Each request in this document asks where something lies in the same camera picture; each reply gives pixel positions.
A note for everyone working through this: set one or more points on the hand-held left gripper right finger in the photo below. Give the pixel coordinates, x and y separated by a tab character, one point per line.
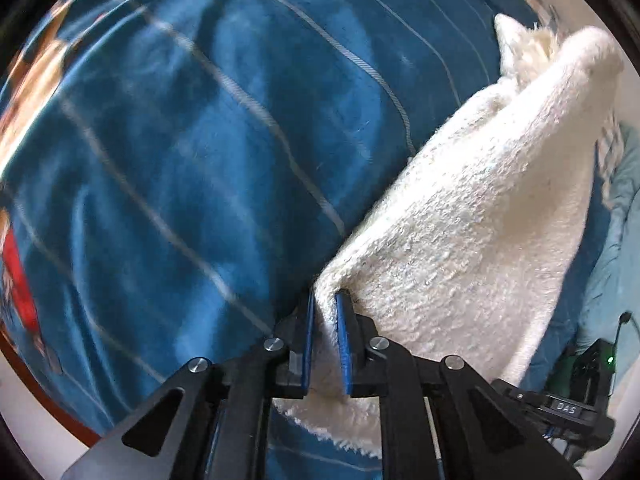
343	342

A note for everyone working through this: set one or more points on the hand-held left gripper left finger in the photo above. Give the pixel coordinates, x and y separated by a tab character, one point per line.
309	332

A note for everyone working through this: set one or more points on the white fluffy towel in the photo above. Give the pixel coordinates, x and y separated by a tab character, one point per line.
475	220

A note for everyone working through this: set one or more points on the light blue duvet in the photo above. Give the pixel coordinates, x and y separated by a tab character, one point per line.
620	240

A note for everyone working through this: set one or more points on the blue striped bed cover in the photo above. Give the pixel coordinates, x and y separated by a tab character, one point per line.
190	160

